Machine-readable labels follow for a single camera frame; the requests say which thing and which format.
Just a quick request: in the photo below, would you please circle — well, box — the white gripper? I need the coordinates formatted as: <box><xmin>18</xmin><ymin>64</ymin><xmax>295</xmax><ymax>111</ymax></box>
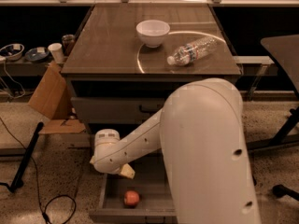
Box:
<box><xmin>90</xmin><ymin>129</ymin><xmax>135</xmax><ymax>179</ymax></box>

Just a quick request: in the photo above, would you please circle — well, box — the red apple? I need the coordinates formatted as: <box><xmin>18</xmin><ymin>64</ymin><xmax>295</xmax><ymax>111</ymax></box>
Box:
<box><xmin>123</xmin><ymin>190</ymin><xmax>140</xmax><ymax>207</ymax></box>

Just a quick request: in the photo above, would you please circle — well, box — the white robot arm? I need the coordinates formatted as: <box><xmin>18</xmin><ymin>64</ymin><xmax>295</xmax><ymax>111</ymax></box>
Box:
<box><xmin>91</xmin><ymin>78</ymin><xmax>262</xmax><ymax>224</ymax></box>

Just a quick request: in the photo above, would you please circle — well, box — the top grey drawer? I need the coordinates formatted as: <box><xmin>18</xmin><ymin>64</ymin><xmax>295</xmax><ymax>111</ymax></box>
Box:
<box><xmin>71</xmin><ymin>97</ymin><xmax>164</xmax><ymax>124</ymax></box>

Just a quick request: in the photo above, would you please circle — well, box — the grey drawer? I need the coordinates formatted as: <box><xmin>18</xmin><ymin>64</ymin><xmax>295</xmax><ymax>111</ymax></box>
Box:
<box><xmin>90</xmin><ymin>161</ymin><xmax>178</xmax><ymax>224</ymax></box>
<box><xmin>71</xmin><ymin>97</ymin><xmax>164</xmax><ymax>124</ymax></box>

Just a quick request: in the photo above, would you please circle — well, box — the bottom grey drawer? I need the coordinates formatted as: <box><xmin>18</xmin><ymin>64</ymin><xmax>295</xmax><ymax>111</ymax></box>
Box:
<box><xmin>90</xmin><ymin>161</ymin><xmax>178</xmax><ymax>224</ymax></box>

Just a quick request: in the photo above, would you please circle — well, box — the grey drawer cabinet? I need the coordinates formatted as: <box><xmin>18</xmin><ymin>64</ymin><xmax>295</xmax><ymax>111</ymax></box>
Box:
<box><xmin>62</xmin><ymin>3</ymin><xmax>241</xmax><ymax>135</ymax></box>

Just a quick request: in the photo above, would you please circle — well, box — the brown cardboard box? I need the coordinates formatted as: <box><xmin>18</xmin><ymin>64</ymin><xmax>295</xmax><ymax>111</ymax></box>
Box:
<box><xmin>28</xmin><ymin>62</ymin><xmax>85</xmax><ymax>134</ymax></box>

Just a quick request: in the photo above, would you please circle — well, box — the black stand leg left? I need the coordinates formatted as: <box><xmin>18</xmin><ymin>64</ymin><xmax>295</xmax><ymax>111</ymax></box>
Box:
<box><xmin>0</xmin><ymin>122</ymin><xmax>44</xmax><ymax>193</ymax></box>

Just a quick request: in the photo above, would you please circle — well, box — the white paper cup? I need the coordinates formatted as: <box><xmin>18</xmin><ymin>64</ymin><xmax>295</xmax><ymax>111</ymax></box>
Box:
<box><xmin>48</xmin><ymin>43</ymin><xmax>64</xmax><ymax>63</ymax></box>

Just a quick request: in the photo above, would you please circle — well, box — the glass jar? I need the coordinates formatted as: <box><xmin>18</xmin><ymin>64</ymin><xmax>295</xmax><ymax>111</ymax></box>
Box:
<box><xmin>62</xmin><ymin>35</ymin><xmax>76</xmax><ymax>56</ymax></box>

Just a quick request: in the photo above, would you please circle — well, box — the blue bowl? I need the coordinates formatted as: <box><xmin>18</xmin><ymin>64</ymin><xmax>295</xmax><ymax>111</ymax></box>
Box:
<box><xmin>25</xmin><ymin>47</ymin><xmax>50</xmax><ymax>63</ymax></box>

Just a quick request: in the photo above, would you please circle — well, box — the clear plastic water bottle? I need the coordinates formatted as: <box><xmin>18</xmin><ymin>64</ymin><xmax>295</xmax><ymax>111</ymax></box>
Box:
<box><xmin>167</xmin><ymin>36</ymin><xmax>218</xmax><ymax>66</ymax></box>

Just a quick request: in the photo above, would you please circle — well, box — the white bowl with items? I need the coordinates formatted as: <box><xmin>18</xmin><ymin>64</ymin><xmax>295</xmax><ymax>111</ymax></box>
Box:
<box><xmin>0</xmin><ymin>43</ymin><xmax>24</xmax><ymax>62</ymax></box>

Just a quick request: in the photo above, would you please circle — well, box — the black caster foot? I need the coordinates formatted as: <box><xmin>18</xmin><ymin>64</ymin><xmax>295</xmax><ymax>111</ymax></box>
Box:
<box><xmin>272</xmin><ymin>185</ymin><xmax>299</xmax><ymax>202</ymax></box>

